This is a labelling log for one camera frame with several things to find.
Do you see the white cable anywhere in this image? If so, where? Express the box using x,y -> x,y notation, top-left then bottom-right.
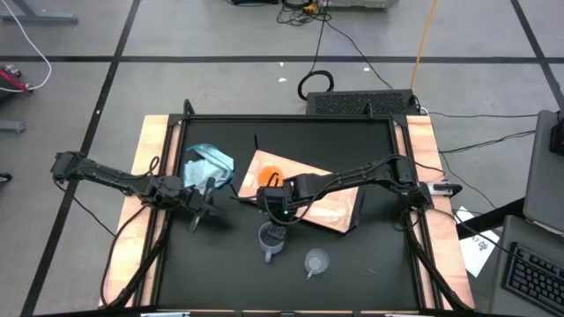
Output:
0,0 -> 53,93

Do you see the grey desk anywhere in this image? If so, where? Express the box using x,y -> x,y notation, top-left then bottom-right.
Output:
487,214 -> 564,317

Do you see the black keyboard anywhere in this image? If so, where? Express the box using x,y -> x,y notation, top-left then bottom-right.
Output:
501,240 -> 564,316

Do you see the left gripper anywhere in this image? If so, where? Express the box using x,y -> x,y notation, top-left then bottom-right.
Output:
175,177 -> 216,233

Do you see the white paper sheet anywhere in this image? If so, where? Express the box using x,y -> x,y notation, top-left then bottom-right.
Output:
453,205 -> 501,278

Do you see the yellow and white mug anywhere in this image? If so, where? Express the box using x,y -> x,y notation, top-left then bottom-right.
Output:
256,164 -> 285,188

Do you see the grey mug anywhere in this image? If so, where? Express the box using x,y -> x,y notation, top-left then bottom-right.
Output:
257,221 -> 287,264

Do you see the black metal rig frame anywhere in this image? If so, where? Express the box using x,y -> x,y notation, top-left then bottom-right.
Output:
99,99 -> 477,317

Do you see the teal cloth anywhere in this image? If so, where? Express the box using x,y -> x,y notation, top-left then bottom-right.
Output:
182,143 -> 236,195

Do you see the tangled black cable bundle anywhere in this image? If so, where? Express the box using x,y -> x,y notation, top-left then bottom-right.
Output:
276,0 -> 332,26

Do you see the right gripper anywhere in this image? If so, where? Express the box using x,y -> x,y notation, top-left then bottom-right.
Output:
256,184 -> 295,241

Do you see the grey metal desk foot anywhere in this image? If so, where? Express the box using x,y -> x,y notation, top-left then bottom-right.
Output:
0,119 -> 26,135
0,0 -> 79,25

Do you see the black desk bar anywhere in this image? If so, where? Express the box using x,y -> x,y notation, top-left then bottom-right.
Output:
456,196 -> 529,241

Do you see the black perforated computer case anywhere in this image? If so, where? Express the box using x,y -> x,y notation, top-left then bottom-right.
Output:
306,89 -> 420,116

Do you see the yellow cable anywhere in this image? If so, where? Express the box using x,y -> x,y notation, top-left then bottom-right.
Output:
410,0 -> 438,91

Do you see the long black floor cable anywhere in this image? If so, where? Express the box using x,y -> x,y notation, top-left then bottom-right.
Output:
324,19 -> 394,91

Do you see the clear footed glass cup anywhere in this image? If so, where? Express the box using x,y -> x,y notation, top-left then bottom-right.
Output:
303,247 -> 330,281

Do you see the coiled black cable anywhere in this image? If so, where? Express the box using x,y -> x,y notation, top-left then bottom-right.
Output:
297,69 -> 335,101

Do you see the grey appliance box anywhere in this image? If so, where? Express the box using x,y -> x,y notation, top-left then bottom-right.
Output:
328,0 -> 400,10

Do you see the red tool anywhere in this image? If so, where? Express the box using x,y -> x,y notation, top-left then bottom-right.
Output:
0,64 -> 34,93

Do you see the black device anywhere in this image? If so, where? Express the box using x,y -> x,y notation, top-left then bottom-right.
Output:
549,112 -> 564,156

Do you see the thin black cable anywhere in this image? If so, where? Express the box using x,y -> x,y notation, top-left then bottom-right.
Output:
427,111 -> 539,120
439,129 -> 538,155

